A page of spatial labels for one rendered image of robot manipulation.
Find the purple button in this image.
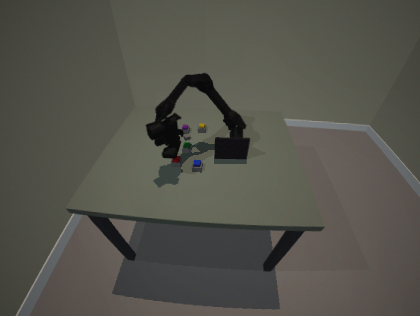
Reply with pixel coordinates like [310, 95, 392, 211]
[181, 125, 190, 134]

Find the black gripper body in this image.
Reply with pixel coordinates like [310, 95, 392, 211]
[162, 129, 183, 159]

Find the blue button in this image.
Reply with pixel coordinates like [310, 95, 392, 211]
[192, 160, 203, 171]

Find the yellow button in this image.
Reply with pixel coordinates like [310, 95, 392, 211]
[198, 123, 206, 133]

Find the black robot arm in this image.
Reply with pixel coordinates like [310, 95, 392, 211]
[145, 73, 247, 146]

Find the green button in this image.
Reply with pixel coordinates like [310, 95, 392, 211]
[182, 142, 192, 153]

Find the red button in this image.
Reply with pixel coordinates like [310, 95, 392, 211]
[171, 156, 182, 167]

